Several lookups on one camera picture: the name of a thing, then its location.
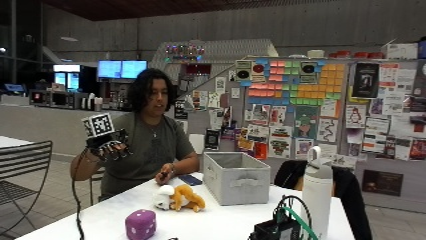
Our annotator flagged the lit drinks fridge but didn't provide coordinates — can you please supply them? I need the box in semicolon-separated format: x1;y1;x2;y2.
52;63;86;93

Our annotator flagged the black looped cable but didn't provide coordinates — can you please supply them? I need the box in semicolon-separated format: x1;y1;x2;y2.
273;194;315;234

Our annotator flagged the cluster of paper flyers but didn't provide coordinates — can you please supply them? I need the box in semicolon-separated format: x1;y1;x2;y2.
174;59;426;163

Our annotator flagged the blue wall monitor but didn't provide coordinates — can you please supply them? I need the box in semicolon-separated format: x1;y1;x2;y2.
98;60;124;80
122;59;150;80

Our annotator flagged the penguin poster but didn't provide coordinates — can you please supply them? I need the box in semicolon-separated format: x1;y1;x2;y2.
345;104;369;130

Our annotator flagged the green cable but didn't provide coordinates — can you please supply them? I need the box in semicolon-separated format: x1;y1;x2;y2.
277;205;320;240

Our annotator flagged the metal chair under person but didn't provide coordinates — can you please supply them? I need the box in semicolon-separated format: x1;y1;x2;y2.
90;167;108;207

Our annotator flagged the black framed sign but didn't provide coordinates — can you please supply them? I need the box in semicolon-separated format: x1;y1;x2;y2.
204;128;223;151

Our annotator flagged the grey service counter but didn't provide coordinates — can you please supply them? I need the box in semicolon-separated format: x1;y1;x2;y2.
0;104;131;157

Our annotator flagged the white cube of black markers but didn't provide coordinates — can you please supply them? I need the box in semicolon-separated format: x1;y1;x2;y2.
82;112;118;140

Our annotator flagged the white insulated water bottle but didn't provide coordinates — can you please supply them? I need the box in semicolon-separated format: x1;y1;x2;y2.
301;145;335;240

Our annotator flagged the orange and white plush toy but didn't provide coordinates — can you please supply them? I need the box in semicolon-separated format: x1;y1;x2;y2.
152;183;208;214

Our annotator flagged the grid of coloured sticky notes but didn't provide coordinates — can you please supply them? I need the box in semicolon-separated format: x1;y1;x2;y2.
240;58;348;108

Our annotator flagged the white cardboard box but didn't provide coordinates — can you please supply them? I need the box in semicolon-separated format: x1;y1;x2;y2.
385;42;420;61

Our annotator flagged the white side table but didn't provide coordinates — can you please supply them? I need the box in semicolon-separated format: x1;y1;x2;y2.
0;135;35;150

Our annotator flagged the purple plush die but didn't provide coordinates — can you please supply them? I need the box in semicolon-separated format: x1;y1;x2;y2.
124;208;159;240

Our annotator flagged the black portrait poster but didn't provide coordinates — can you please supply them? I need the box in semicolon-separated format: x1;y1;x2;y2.
351;62;381;100

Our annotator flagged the person in grey t-shirt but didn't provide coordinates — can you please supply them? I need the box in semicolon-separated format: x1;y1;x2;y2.
70;68;202;202

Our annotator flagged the dark blue phone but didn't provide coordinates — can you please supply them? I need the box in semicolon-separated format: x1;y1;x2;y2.
178;174;204;187

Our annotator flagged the black glove cable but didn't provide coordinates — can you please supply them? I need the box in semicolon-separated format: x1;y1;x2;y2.
71;148;90;240

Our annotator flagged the row of red containers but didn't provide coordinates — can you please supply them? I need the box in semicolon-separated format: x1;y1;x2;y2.
328;50;387;60

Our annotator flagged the string of coloured lights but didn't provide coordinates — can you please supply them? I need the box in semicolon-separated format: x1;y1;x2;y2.
164;44;208;63

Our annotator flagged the black slatted metal chair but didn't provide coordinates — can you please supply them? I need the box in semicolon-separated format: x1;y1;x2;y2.
0;140;55;236

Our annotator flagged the grey fabric storage bin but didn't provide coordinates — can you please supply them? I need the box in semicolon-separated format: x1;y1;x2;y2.
202;151;273;207

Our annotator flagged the green illustrated poster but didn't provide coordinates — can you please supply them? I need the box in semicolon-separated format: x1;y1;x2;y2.
293;105;321;140

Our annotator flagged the black electronics box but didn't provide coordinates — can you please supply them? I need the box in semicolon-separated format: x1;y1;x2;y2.
248;218;304;240

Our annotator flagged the dark brown wall plaque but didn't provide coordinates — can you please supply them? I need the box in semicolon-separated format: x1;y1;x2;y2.
361;169;405;197

